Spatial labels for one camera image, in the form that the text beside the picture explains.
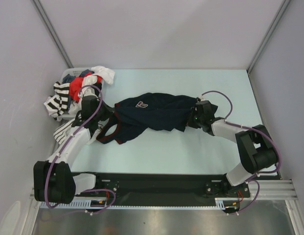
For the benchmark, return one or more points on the black white striped tank top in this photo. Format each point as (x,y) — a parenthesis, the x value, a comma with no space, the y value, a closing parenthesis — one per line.
(57,104)

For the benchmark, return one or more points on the thin striped white tank top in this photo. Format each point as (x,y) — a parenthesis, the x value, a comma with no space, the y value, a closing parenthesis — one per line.
(65,131)

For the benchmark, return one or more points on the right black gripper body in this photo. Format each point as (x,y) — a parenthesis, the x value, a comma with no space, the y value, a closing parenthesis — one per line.
(194,120)

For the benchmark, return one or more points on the grey blue tank top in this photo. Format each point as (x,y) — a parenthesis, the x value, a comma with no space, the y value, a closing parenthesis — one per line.
(70,74)

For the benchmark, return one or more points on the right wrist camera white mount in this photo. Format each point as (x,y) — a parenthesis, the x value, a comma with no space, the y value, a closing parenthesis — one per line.
(202,100)

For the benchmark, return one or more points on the navy tank top red trim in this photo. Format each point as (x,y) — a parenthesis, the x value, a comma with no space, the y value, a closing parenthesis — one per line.
(156,111)

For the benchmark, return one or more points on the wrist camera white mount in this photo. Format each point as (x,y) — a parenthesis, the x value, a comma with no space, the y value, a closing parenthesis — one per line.
(87,91)
(202,100)

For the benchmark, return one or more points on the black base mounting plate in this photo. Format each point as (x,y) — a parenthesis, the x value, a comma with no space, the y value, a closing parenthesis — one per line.
(162,190)

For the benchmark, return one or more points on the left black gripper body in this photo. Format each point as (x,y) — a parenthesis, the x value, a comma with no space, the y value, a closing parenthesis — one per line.
(103,112)

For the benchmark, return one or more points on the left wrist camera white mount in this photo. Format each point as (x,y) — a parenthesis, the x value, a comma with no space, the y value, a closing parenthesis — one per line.
(87,91)

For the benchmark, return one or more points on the aluminium extrusion rail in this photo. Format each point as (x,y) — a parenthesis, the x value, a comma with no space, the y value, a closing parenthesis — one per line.
(273,190)

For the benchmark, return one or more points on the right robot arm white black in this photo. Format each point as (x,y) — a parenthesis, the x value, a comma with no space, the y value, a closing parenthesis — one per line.
(256,149)

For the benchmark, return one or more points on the grey plastic laundry basket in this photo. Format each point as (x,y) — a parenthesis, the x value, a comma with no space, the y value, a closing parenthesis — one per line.
(74,107)

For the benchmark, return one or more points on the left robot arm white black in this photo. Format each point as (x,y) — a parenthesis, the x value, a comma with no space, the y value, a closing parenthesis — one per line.
(54,182)

